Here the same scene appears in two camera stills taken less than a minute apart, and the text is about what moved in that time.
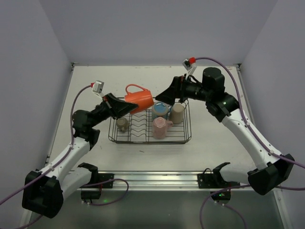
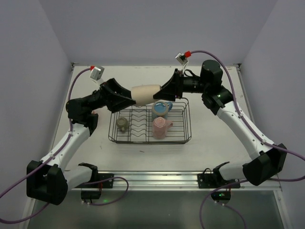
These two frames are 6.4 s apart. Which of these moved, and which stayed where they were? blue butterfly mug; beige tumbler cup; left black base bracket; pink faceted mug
Moved: beige tumbler cup
Stayed: blue butterfly mug; pink faceted mug; left black base bracket
